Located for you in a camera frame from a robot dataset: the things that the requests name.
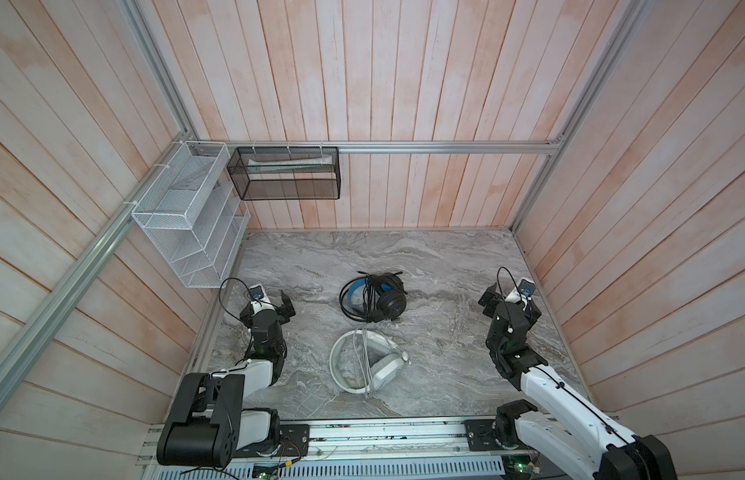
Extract black headphone cable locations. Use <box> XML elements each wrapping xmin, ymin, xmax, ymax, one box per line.
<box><xmin>338</xmin><ymin>271</ymin><xmax>405</xmax><ymax>324</ymax></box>

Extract white headphones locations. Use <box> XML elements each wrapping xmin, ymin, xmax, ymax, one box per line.
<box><xmin>328</xmin><ymin>329</ymin><xmax>410</xmax><ymax>395</ymax></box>

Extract black headphones with blue band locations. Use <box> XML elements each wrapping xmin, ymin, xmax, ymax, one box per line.
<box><xmin>338</xmin><ymin>271</ymin><xmax>408</xmax><ymax>323</ymax></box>

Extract white headphone cable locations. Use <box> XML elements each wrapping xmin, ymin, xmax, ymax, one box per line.
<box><xmin>350</xmin><ymin>328</ymin><xmax>380</xmax><ymax>397</ymax></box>

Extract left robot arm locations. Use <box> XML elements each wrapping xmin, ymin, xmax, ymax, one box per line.
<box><xmin>156</xmin><ymin>284</ymin><xmax>308</xmax><ymax>470</ymax></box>

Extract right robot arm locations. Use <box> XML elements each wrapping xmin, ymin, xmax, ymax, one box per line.
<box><xmin>479</xmin><ymin>280</ymin><xmax>678</xmax><ymax>479</ymax></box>

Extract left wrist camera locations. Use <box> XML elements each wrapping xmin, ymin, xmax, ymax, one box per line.
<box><xmin>248</xmin><ymin>284</ymin><xmax>276</xmax><ymax>313</ymax></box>

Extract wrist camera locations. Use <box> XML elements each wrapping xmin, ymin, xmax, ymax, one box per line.
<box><xmin>248</xmin><ymin>284</ymin><xmax>276</xmax><ymax>313</ymax></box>
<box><xmin>506</xmin><ymin>278</ymin><xmax>537</xmax><ymax>303</ymax></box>

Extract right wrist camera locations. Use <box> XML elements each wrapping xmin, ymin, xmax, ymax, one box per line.
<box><xmin>506</xmin><ymin>278</ymin><xmax>537</xmax><ymax>303</ymax></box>

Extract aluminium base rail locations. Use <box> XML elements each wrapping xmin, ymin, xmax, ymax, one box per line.
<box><xmin>137</xmin><ymin>413</ymin><xmax>638</xmax><ymax>480</ymax></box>

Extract white wire mesh shelf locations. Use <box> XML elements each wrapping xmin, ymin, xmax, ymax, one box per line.
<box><xmin>132</xmin><ymin>141</ymin><xmax>250</xmax><ymax>289</ymax></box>

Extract black wire mesh basket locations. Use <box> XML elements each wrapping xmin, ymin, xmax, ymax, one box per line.
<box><xmin>226</xmin><ymin>146</ymin><xmax>342</xmax><ymax>202</ymax></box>

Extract aluminium wall frame rail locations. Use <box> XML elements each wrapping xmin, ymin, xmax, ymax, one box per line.
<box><xmin>0</xmin><ymin>0</ymin><xmax>656</xmax><ymax>421</ymax></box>

